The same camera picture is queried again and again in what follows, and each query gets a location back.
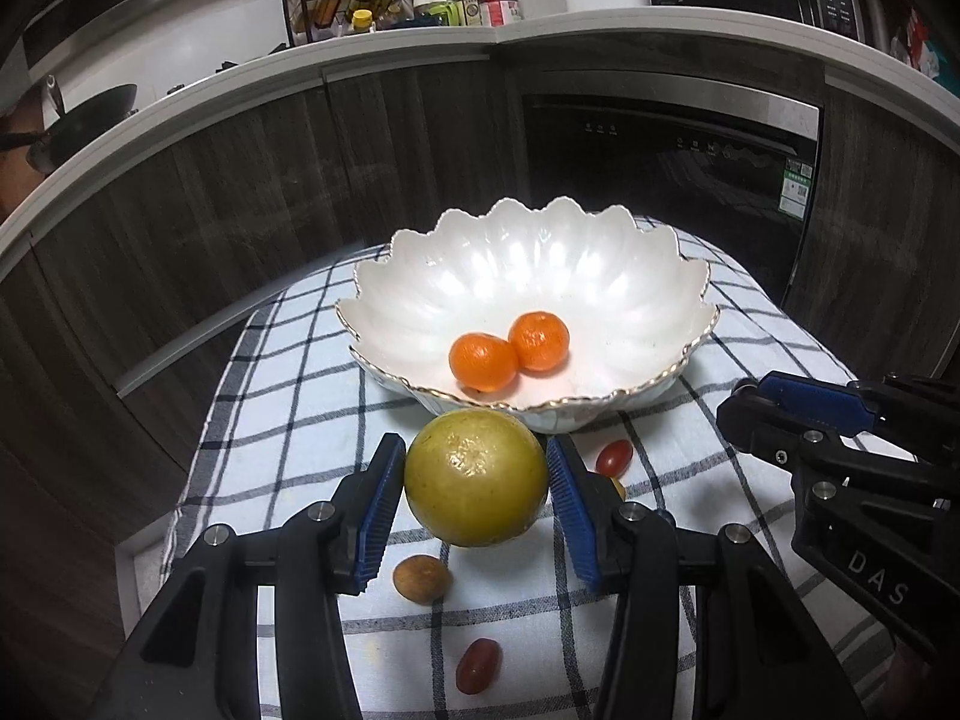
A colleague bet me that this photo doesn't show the red cherry tomato back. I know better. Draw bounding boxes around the red cherry tomato back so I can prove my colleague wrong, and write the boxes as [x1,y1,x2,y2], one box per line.
[594,439,635,479]

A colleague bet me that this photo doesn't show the red cherry tomato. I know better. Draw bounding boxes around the red cherry tomato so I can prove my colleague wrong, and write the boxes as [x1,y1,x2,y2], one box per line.
[455,639,503,695]
[594,439,635,479]

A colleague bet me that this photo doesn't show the brown longan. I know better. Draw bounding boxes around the brown longan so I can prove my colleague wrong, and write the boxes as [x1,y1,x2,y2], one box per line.
[608,478,626,500]
[392,554,454,606]

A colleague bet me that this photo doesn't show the yellow-green round fruit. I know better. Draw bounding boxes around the yellow-green round fruit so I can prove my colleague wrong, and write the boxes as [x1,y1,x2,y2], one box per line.
[404,410,548,548]

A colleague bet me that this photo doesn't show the red cherry tomato front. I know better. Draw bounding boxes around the red cherry tomato front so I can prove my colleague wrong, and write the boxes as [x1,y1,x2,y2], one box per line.
[455,639,503,695]

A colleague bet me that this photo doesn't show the blue checked white cloth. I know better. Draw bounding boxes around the blue checked white cloth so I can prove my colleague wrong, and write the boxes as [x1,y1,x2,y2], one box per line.
[166,234,893,718]

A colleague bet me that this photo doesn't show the orange mandarin right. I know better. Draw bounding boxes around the orange mandarin right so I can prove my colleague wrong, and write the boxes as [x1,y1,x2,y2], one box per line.
[508,310,569,374]

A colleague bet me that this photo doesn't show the orange mandarin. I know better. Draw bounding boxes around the orange mandarin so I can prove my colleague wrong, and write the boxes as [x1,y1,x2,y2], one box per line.
[448,333,519,394]
[508,310,569,374]

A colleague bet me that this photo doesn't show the white scalloped ceramic bowl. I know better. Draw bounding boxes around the white scalloped ceramic bowl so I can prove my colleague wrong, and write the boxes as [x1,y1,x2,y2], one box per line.
[335,197,721,434]

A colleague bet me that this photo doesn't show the orange mandarin left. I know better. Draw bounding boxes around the orange mandarin left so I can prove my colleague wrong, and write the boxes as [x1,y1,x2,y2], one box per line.
[448,333,519,394]

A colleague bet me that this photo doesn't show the built-in black dishwasher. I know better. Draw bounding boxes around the built-in black dishwasher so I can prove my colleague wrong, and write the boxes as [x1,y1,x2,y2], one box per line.
[516,70,820,302]

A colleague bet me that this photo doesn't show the dark wood cabinet drawers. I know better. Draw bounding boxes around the dark wood cabinet drawers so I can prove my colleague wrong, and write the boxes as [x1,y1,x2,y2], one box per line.
[2,59,519,717]

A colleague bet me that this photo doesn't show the black wok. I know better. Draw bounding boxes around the black wok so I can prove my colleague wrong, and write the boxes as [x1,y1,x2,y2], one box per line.
[0,75,139,176]

